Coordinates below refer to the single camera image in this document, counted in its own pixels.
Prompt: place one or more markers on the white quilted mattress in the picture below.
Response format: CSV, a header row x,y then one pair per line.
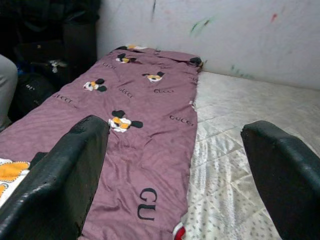
x,y
237,150

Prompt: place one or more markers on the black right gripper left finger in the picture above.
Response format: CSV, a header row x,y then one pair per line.
x,y
52,190

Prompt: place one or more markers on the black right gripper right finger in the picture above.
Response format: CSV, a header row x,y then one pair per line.
x,y
290,185

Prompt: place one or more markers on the dark wardrobe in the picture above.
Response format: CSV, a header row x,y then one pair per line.
x,y
45,50

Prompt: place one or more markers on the person in grey trousers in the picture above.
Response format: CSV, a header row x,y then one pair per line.
x,y
6,92

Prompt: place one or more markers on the purple cartoon mouse blanket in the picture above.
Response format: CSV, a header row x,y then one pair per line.
x,y
140,140

